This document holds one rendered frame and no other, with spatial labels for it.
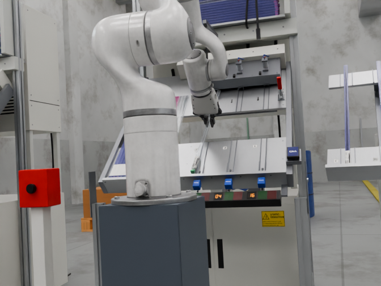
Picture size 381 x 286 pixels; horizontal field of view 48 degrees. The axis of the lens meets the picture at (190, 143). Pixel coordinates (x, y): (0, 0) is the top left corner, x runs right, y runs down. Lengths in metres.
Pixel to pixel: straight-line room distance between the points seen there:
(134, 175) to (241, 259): 0.99
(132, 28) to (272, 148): 0.78
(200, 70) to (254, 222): 0.66
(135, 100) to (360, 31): 10.96
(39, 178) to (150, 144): 1.05
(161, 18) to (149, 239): 0.46
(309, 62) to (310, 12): 1.28
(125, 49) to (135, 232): 0.39
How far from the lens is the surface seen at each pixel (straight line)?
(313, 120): 11.41
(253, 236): 1.80
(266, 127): 11.52
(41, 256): 1.97
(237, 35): 2.02
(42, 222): 1.94
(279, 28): 2.00
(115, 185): 1.61
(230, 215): 1.80
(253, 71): 1.87
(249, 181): 1.47
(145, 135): 0.91
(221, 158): 1.55
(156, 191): 0.91
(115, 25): 0.97
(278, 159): 1.51
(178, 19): 0.94
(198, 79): 1.54
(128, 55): 0.96
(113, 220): 0.92
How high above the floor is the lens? 0.79
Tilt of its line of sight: 2 degrees up
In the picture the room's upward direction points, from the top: 3 degrees counter-clockwise
